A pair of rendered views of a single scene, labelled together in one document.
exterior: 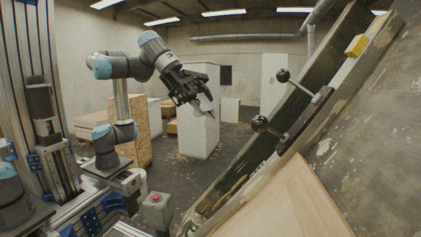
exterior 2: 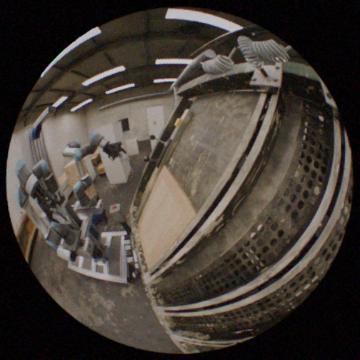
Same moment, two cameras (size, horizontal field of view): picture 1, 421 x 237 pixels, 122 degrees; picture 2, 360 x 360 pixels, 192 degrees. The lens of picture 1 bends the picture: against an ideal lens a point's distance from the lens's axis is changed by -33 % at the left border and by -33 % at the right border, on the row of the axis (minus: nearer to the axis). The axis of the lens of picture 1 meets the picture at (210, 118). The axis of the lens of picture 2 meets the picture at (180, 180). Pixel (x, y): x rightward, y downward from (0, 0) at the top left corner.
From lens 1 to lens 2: 32 cm
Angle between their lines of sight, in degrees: 32
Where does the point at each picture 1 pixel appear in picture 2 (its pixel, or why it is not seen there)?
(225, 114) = (130, 150)
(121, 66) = (85, 151)
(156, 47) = (98, 138)
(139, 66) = (91, 148)
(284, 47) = (161, 100)
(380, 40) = (186, 120)
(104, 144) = (81, 192)
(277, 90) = (159, 128)
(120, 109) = (81, 171)
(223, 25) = (120, 94)
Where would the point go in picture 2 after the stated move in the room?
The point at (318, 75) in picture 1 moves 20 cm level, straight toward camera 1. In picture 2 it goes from (170, 129) to (166, 133)
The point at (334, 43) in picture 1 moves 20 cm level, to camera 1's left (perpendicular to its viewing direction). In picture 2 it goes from (175, 115) to (151, 118)
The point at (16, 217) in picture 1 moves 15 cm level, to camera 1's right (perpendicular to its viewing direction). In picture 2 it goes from (71, 237) to (83, 233)
